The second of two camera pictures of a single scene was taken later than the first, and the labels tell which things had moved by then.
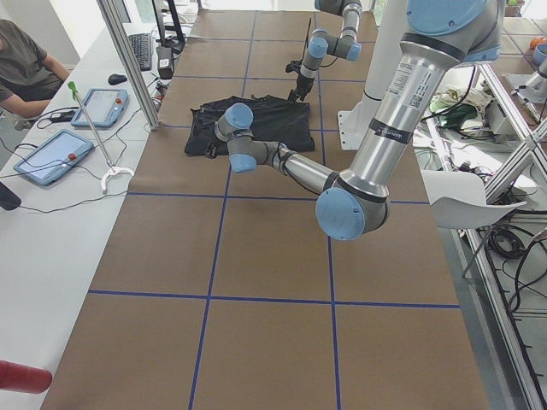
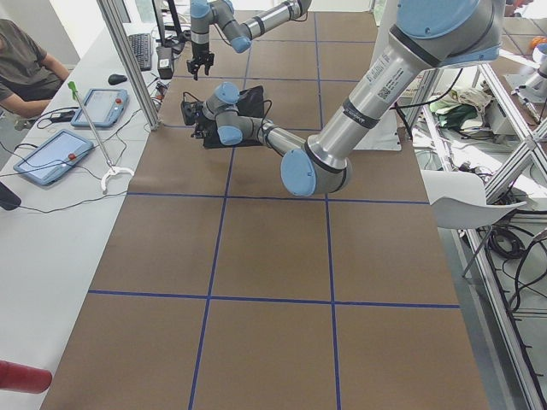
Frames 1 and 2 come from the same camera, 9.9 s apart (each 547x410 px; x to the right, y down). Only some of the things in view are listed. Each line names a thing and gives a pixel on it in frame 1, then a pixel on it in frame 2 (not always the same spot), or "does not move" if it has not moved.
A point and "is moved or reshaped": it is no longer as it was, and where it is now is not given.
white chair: (459, 202) does not move
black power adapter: (165, 68) does not move
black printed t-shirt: (275, 120) is moved or reshaped
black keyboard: (142, 44) does not move
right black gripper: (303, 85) -> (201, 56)
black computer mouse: (116, 79) does not move
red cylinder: (21, 377) does not move
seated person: (28, 77) does not move
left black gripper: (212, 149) -> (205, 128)
